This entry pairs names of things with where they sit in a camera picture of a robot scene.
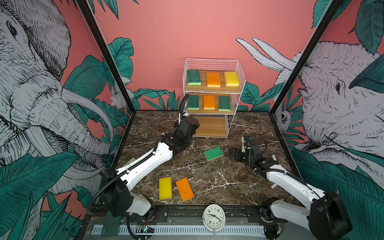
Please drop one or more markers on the black frame post right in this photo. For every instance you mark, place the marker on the black frame post right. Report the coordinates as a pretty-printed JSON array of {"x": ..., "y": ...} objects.
[{"x": 325, "y": 20}]

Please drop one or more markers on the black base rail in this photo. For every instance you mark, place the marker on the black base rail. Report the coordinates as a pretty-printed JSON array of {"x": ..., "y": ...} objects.
[{"x": 199, "y": 222}]

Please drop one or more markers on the white slotted cable duct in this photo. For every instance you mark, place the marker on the white slotted cable duct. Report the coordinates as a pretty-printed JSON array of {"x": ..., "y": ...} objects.
[{"x": 185, "y": 230}]

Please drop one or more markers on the yellow sponge on table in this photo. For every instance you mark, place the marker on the yellow sponge on table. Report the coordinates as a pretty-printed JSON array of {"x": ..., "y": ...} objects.
[{"x": 165, "y": 188}]

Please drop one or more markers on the dark green sponge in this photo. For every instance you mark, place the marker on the dark green sponge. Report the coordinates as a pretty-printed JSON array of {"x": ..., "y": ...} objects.
[
  {"x": 194, "y": 78},
  {"x": 193, "y": 102},
  {"x": 224, "y": 104}
]

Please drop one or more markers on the white analog clock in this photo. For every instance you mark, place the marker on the white analog clock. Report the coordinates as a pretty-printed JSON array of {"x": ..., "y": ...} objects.
[{"x": 214, "y": 218}]

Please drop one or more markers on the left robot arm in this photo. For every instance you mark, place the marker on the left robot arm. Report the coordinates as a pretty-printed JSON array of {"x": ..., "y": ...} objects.
[{"x": 115, "y": 194}]

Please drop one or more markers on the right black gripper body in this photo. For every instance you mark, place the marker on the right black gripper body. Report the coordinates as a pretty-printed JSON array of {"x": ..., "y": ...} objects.
[{"x": 240, "y": 156}]

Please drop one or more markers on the red capped marker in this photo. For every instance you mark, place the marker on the red capped marker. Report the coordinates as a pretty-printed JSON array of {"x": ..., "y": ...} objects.
[{"x": 273, "y": 186}]

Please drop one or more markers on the black frame post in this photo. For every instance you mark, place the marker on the black frame post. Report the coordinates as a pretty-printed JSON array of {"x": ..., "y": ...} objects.
[
  {"x": 325, "y": 20},
  {"x": 97, "y": 34}
]

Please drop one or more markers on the light green yellow sponge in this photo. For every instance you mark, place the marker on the light green yellow sponge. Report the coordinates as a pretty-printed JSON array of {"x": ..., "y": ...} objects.
[{"x": 213, "y": 153}]

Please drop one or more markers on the dark green cloth pad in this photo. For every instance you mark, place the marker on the dark green cloth pad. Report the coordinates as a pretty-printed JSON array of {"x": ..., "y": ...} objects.
[{"x": 111, "y": 226}]

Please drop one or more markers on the orange sponge tilted front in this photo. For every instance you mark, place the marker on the orange sponge tilted front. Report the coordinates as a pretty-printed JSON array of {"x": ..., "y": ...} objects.
[{"x": 184, "y": 189}]

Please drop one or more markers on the white stapler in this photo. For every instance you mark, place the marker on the white stapler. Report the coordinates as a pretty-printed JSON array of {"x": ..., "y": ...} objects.
[{"x": 130, "y": 161}]

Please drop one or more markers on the white wire wooden shelf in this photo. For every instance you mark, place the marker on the white wire wooden shelf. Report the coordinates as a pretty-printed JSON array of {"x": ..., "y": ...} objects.
[{"x": 214, "y": 88}]

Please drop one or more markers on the black frame post left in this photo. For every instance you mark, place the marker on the black frame post left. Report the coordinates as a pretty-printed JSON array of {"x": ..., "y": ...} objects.
[{"x": 97, "y": 34}]

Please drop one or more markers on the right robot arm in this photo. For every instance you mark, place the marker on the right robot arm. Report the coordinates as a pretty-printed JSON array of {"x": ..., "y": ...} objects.
[{"x": 322, "y": 213}]

